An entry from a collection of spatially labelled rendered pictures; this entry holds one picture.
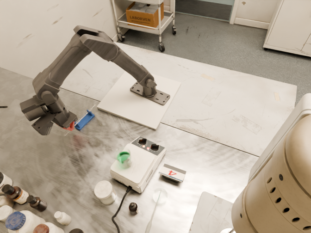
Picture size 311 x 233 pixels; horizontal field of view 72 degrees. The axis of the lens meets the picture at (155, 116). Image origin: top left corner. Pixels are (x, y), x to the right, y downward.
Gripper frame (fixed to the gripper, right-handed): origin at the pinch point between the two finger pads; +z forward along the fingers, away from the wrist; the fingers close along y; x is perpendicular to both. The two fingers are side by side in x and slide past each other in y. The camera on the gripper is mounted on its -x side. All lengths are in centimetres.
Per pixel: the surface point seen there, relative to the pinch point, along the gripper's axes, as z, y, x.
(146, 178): -3.5, 41.4, -2.1
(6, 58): 26, -119, 28
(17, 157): 2.3, -10.7, -21.3
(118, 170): -6.1, 32.5, -5.3
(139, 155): -5.8, 35.2, 3.1
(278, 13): 53, 44, 242
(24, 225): -8.7, 20.7, -33.6
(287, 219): -52, 70, -10
